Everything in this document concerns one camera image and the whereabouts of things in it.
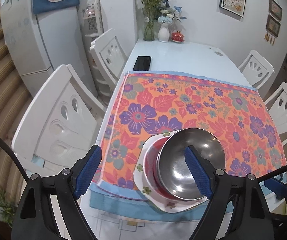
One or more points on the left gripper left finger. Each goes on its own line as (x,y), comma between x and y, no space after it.
(84,171)

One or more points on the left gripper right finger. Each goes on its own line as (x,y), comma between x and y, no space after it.
(201,170)

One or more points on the blue steel bowl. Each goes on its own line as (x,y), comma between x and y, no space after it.
(183,161)

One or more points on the small forest octagonal plate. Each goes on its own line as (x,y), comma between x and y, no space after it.
(146,179)

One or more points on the red steel bowl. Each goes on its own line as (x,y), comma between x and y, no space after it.
(151,150)

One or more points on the white chair near left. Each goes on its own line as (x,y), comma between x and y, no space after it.
(59,126)

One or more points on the white chair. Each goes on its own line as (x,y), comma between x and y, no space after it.
(59,126)
(256,69)
(109,57)
(278,110)

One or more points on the floral orange tablecloth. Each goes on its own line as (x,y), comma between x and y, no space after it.
(155,105)

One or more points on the white chair near right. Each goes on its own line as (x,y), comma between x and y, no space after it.
(278,110)

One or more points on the white chair far right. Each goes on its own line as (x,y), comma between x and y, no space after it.
(256,69)

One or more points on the white chair far left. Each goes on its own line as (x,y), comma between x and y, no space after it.
(109,57)

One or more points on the black smartphone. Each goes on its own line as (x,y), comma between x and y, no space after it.
(142,63)

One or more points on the white refrigerator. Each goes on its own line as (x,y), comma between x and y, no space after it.
(39,43)

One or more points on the red lidded sugar bowl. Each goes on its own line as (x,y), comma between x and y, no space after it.
(177,37)

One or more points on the white ribbed vase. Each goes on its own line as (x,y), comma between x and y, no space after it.
(163,34)

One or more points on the white corner shelf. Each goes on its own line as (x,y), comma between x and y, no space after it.
(92,25)

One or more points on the small framed picture lower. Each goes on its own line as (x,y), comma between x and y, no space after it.
(273,26)

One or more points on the small framed picture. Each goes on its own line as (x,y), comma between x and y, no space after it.
(275,10)
(273,26)

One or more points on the small framed picture upper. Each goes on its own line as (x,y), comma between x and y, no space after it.
(275,10)

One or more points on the glass vase with greenery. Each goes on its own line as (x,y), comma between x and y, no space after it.
(150,10)

